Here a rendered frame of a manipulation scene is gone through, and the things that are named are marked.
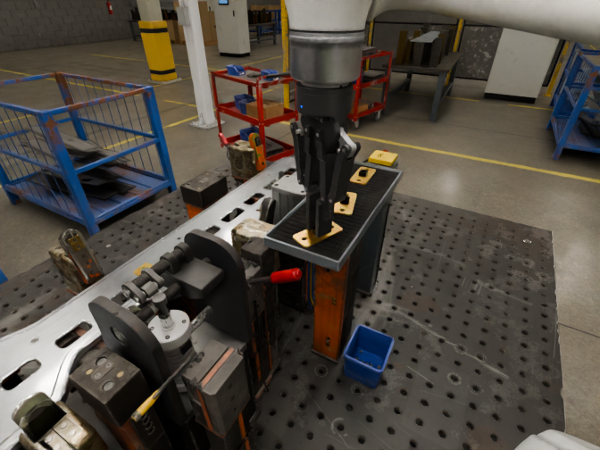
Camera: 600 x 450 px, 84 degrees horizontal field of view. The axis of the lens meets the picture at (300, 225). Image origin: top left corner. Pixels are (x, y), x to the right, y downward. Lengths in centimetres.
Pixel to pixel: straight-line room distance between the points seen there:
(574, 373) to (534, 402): 115
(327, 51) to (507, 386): 89
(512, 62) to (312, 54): 663
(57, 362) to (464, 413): 84
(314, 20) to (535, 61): 665
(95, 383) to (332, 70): 46
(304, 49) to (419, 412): 79
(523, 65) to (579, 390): 563
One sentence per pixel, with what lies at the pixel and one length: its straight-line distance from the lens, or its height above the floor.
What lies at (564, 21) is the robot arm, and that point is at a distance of 54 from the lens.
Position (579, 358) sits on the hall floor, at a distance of 228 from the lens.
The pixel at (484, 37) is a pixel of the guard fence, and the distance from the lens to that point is 781.
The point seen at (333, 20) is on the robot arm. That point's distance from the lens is 42.
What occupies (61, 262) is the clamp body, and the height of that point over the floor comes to 103.
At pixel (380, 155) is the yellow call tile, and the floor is 116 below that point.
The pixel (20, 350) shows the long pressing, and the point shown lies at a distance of 77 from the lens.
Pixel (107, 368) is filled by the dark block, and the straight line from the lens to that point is 50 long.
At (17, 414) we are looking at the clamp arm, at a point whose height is 110.
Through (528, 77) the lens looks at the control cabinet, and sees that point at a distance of 704.
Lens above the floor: 150
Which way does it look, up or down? 34 degrees down
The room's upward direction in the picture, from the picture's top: straight up
